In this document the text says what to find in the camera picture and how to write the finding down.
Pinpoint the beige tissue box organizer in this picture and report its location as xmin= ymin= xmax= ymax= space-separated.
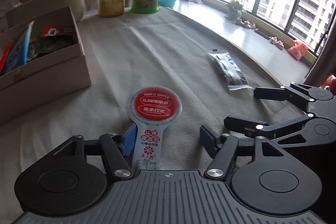
xmin=6 ymin=0 xmax=86 ymax=28

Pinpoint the clear black snack packet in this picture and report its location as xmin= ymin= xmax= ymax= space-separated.
xmin=209 ymin=50 xmax=253 ymax=91

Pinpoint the small potted flower plant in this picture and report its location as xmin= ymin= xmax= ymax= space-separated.
xmin=227 ymin=0 xmax=245 ymax=21

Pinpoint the green red snack packet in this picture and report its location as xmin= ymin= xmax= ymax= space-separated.
xmin=33 ymin=35 xmax=76 ymax=59

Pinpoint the pink cardboard box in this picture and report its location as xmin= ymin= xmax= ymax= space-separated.
xmin=1 ymin=7 xmax=92 ymax=123

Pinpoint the red round lollipop snack packet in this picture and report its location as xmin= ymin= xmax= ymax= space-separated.
xmin=127 ymin=86 xmax=182 ymax=172

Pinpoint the teal plastic basin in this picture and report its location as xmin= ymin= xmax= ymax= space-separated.
xmin=158 ymin=0 xmax=177 ymax=9

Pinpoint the light blue snack packet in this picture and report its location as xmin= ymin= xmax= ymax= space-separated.
xmin=1 ymin=21 xmax=34 ymax=76

